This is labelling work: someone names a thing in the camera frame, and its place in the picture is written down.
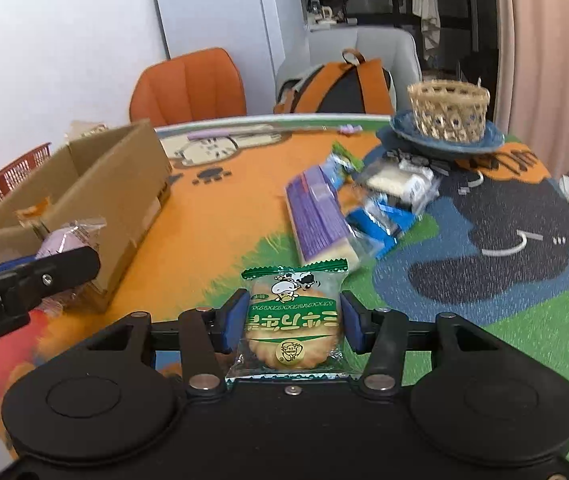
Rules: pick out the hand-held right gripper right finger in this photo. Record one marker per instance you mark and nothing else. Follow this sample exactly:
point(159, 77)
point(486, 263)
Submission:
point(352, 322)

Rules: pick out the pink snack packet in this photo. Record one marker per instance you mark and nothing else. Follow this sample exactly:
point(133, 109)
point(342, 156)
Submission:
point(64, 237)

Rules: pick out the green and blue snack packet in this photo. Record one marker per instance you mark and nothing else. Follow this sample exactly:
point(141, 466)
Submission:
point(344, 162)

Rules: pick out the orange and grey backpack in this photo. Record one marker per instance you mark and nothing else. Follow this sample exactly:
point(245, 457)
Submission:
point(334, 87)

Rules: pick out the green cookie packet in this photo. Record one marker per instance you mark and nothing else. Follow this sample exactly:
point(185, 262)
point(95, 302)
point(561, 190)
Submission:
point(292, 320)

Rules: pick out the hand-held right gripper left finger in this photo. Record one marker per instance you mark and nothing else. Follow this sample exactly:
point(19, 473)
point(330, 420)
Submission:
point(234, 320)

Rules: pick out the orange snack packet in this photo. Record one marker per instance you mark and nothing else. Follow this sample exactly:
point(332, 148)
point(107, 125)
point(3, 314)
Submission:
point(34, 210)

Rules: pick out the blue round plate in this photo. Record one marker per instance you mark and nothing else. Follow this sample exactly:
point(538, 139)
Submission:
point(404, 135)

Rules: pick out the grey chair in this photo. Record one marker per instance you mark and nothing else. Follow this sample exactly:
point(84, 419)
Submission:
point(374, 47)

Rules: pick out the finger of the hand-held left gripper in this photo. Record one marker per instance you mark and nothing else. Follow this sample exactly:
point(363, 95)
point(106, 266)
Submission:
point(59, 270)

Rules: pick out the white snack packet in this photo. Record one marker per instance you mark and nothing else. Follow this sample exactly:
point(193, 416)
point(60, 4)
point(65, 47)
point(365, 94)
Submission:
point(394, 182)

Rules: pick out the cluttered shelf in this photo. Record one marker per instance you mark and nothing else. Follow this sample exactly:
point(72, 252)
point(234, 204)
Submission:
point(327, 7)

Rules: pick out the pink curtain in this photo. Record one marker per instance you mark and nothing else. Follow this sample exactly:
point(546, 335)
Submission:
point(549, 45)

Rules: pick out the brown cardboard box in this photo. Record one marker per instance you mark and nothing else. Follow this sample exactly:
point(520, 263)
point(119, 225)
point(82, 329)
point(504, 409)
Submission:
point(104, 195)

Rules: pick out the orange chair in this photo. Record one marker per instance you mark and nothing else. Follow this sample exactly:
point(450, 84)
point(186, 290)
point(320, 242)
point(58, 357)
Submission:
point(184, 90)

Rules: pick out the white door panel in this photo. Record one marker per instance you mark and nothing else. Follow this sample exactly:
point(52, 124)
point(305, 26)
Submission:
point(214, 5)

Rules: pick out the small purple clip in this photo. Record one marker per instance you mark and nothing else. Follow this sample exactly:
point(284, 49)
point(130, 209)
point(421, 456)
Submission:
point(348, 129)

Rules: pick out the woven wicker basket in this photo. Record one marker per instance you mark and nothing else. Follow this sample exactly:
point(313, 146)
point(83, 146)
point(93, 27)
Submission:
point(449, 112)

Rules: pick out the purple snack packet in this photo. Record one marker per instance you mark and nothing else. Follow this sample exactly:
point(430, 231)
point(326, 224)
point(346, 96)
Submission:
point(314, 215)

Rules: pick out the red plastic basket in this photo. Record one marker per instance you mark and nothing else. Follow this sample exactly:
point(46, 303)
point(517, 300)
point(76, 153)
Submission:
point(14, 172)

